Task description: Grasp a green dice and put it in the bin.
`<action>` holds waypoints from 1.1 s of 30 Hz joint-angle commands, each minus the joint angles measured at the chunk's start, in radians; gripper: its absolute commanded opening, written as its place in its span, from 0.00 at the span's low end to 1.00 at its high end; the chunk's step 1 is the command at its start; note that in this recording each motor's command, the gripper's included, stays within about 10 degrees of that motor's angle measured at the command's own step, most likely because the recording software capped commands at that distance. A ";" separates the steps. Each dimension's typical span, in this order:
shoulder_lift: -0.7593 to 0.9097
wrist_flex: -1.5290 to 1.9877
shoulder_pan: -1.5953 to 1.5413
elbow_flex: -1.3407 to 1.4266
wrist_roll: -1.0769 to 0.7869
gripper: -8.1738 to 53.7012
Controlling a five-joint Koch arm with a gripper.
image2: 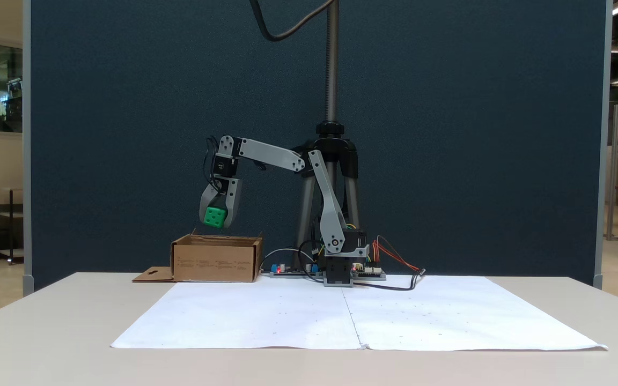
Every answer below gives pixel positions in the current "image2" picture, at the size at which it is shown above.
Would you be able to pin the blue power converter board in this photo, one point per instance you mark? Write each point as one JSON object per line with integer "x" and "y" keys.
{"x": 287, "y": 272}

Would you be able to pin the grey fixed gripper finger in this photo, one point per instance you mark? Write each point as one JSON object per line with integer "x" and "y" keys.
{"x": 204, "y": 202}

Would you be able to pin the green motor controller board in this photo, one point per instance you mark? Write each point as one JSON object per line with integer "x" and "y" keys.
{"x": 370, "y": 274}

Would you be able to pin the white paper sheet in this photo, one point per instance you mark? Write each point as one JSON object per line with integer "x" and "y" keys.
{"x": 234, "y": 316}
{"x": 448, "y": 316}

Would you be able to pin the framed wall window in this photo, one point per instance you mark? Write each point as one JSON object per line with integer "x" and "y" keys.
{"x": 4, "y": 86}

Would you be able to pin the green dice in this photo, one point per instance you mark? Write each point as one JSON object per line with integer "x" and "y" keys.
{"x": 215, "y": 217}

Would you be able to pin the dark blue partition panel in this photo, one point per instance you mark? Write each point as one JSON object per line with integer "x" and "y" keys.
{"x": 126, "y": 107}

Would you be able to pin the black camera tripod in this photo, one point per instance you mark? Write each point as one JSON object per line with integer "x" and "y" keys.
{"x": 332, "y": 64}

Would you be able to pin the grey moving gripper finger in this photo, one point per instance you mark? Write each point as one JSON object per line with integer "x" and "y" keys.
{"x": 234, "y": 206}

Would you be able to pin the brown cardboard box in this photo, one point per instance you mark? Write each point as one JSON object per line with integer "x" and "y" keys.
{"x": 212, "y": 262}

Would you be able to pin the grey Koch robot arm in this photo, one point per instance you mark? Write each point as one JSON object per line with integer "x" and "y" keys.
{"x": 271, "y": 154}

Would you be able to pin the black shelf cart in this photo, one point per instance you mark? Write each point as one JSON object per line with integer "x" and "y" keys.
{"x": 9, "y": 214}

